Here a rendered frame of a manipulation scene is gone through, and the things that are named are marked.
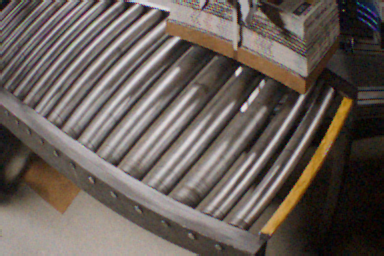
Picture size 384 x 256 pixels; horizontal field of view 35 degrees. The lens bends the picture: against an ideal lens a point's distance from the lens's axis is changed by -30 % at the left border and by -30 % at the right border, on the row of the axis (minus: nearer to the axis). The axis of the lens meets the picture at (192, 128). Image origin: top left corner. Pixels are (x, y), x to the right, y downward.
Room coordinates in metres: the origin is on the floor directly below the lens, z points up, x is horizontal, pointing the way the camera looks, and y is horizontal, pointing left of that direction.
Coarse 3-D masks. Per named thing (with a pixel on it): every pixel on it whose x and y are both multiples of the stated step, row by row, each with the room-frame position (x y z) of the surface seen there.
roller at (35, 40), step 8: (72, 0) 1.68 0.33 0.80; (80, 0) 1.68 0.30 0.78; (64, 8) 1.64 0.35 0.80; (72, 8) 1.65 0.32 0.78; (56, 16) 1.61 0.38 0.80; (64, 16) 1.62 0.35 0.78; (48, 24) 1.58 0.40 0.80; (56, 24) 1.59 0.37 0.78; (40, 32) 1.55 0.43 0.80; (48, 32) 1.56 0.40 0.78; (32, 40) 1.52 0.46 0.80; (40, 40) 1.53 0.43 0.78; (24, 48) 1.49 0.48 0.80; (32, 48) 1.50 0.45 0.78; (16, 56) 1.47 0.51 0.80; (24, 56) 1.47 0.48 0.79; (8, 64) 1.44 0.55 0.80; (16, 64) 1.44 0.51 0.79; (8, 72) 1.41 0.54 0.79; (0, 80) 1.38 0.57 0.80; (8, 80) 1.39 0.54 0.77
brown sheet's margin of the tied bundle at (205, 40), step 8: (168, 24) 1.35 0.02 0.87; (176, 24) 1.33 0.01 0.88; (168, 32) 1.35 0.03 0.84; (176, 32) 1.33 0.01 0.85; (184, 32) 1.32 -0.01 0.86; (192, 32) 1.31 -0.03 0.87; (200, 32) 1.29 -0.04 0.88; (192, 40) 1.30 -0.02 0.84; (200, 40) 1.29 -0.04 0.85; (208, 40) 1.28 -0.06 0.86; (216, 40) 1.27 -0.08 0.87; (216, 48) 1.26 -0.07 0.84
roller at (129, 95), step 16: (176, 48) 1.33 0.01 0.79; (144, 64) 1.29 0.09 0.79; (160, 64) 1.28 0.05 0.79; (144, 80) 1.24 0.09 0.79; (128, 96) 1.20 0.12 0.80; (112, 112) 1.16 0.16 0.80; (128, 112) 1.18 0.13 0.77; (96, 128) 1.12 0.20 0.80; (112, 128) 1.13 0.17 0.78; (96, 144) 1.09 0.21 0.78
